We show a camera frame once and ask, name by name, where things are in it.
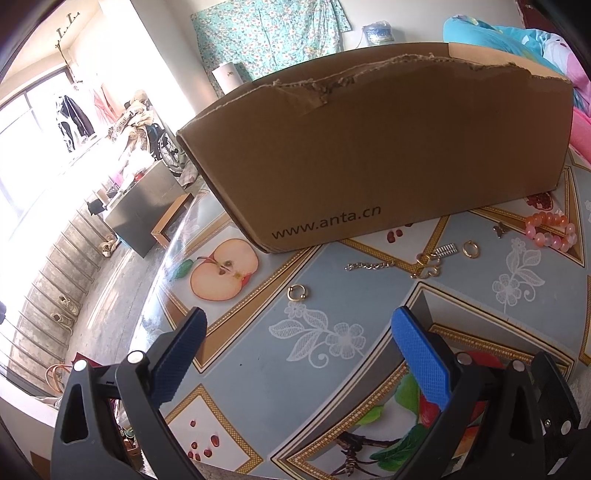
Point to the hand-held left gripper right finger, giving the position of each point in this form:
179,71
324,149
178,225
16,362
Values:
422,360

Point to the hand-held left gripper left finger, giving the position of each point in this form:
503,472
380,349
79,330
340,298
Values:
180,355

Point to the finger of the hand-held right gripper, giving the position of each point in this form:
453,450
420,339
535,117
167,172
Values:
558,415

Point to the bronze butterfly charm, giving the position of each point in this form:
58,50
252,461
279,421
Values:
498,229

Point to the brown cardboard box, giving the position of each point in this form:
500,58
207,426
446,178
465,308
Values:
369,161

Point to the fruit printed tablecloth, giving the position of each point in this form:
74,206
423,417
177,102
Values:
277,369

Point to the silver ribbed charm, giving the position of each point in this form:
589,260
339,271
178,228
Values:
446,251

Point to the pair of beige shoes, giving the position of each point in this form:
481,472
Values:
108,243

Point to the grey cabinet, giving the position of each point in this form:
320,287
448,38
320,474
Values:
143,203

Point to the wheelchair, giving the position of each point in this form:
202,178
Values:
166,147

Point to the pile of clothes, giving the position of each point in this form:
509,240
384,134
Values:
131,120

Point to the dark hanging jacket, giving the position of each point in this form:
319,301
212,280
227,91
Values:
74,120

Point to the pink hanging garment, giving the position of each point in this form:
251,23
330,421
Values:
102,104

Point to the white cylinder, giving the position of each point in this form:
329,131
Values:
226,81

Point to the pink floral blanket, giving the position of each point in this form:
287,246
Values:
579,106

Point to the blue water jug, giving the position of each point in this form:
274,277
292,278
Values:
378,33

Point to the blue patterned quilt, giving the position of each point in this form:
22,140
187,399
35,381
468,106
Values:
498,37

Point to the teal floral curtain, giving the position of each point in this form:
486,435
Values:
277,32

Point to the wall coat hooks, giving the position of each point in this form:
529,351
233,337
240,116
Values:
64,30

